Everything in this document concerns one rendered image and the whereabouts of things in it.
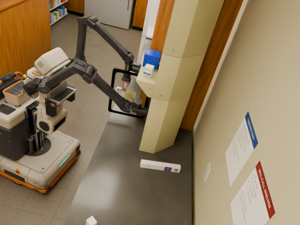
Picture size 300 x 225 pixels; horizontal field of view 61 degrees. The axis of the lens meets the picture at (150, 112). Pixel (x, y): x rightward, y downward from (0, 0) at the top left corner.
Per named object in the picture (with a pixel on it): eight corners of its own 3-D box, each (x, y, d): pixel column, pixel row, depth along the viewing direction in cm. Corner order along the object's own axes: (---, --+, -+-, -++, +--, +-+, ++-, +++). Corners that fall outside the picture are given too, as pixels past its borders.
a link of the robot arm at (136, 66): (129, 53, 193) (124, 56, 187) (143, 56, 191) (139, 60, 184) (128, 68, 200) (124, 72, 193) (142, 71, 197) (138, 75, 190)
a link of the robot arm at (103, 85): (85, 65, 162) (79, 77, 155) (91, 62, 158) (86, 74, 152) (127, 103, 188) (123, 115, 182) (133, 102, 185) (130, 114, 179)
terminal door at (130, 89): (144, 119, 207) (154, 77, 183) (107, 111, 206) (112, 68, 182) (144, 118, 208) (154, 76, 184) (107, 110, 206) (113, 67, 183)
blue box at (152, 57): (158, 63, 175) (161, 51, 169) (156, 70, 167) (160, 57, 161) (144, 60, 174) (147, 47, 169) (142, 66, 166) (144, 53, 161)
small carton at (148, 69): (152, 74, 161) (154, 65, 157) (150, 77, 157) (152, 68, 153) (145, 71, 162) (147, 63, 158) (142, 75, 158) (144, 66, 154)
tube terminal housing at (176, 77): (174, 130, 211) (203, 43, 165) (172, 158, 185) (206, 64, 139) (145, 123, 211) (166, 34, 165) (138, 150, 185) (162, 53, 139)
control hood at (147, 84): (157, 74, 183) (160, 61, 177) (151, 98, 157) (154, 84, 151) (141, 70, 183) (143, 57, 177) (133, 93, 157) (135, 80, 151)
